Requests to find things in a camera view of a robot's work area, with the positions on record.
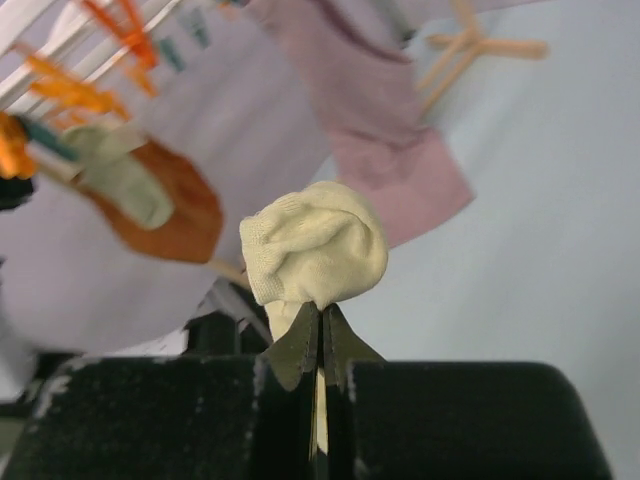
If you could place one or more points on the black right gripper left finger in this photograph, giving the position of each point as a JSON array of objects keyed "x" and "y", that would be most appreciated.
[{"x": 192, "y": 416}]

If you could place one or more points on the teal clothes peg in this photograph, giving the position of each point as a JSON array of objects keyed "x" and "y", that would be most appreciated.
[{"x": 46, "y": 138}]

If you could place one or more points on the cream sock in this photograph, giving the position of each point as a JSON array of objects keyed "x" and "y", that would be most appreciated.
[
  {"x": 304, "y": 253},
  {"x": 109, "y": 168}
]

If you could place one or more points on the orange clothes peg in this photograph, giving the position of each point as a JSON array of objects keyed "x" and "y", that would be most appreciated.
[
  {"x": 129, "y": 29},
  {"x": 69, "y": 91}
]

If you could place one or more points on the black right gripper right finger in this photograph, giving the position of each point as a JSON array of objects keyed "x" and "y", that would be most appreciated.
[{"x": 451, "y": 420}]

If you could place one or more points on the white round clip hanger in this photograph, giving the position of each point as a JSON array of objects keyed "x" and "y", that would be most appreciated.
[{"x": 71, "y": 35}]

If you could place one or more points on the wooden drying rack frame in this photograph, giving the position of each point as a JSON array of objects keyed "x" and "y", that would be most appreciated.
[{"x": 475, "y": 50}]

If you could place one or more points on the pink cloth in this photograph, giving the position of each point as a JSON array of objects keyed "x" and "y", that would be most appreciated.
[{"x": 390, "y": 125}]

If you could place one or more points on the orange sock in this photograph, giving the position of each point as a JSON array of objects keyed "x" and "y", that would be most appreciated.
[{"x": 185, "y": 226}]

